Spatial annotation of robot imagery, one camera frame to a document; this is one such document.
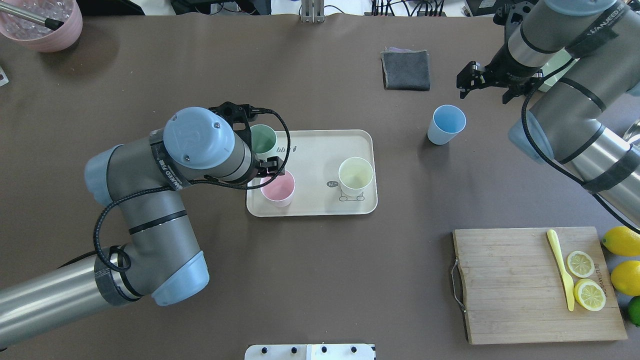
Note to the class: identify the wooden cutting board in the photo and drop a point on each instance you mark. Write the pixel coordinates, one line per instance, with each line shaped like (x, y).
(512, 292)

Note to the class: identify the grey folded cloth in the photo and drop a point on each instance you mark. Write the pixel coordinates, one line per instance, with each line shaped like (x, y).
(406, 70)

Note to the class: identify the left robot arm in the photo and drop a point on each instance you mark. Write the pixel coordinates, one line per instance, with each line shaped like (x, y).
(144, 243)

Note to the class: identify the cream tray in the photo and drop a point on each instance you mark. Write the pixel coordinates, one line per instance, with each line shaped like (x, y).
(314, 162)

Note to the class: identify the yellow plastic knife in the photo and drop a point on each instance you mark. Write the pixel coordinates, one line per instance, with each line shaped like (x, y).
(566, 279)

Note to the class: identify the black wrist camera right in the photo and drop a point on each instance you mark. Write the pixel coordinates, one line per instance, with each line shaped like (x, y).
(511, 13)

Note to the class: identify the pink bowl with ice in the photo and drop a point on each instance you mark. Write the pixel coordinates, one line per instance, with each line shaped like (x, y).
(39, 38)

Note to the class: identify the lemon half slice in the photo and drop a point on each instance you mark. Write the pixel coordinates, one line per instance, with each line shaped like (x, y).
(580, 264)
(589, 295)

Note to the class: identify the whole lemon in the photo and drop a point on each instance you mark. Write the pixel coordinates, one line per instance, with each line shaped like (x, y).
(625, 278)
(622, 241)

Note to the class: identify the cream yellow cup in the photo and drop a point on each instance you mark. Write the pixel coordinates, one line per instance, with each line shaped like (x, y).
(354, 175)

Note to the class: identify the blue cup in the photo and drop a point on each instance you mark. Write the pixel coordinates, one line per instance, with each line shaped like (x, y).
(447, 121)

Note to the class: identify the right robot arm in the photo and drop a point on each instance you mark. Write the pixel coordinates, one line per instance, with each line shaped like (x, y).
(562, 127)

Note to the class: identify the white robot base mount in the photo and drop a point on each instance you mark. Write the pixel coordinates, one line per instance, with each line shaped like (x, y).
(322, 351)

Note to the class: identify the green lime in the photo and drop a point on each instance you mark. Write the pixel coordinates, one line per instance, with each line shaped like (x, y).
(633, 311)

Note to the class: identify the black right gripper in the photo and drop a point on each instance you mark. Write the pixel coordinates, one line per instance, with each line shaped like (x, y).
(496, 73)

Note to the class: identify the metal muddler in bowl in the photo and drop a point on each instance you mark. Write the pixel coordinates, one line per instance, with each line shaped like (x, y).
(19, 12)

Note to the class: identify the pink cup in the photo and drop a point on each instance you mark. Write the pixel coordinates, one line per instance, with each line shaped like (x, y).
(280, 192)

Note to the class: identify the mint green cup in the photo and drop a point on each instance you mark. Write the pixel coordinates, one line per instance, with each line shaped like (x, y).
(263, 141)

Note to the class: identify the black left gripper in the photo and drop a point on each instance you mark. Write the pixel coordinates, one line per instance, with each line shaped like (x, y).
(270, 164)

